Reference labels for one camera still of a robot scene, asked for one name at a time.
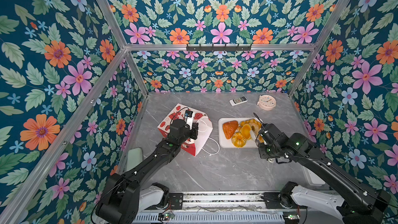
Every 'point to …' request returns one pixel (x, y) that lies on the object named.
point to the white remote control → (238, 100)
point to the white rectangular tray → (223, 142)
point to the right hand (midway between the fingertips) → (260, 150)
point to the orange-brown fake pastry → (229, 128)
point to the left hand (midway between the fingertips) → (199, 120)
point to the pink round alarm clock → (266, 102)
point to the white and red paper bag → (192, 146)
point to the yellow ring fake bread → (245, 129)
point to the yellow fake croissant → (246, 122)
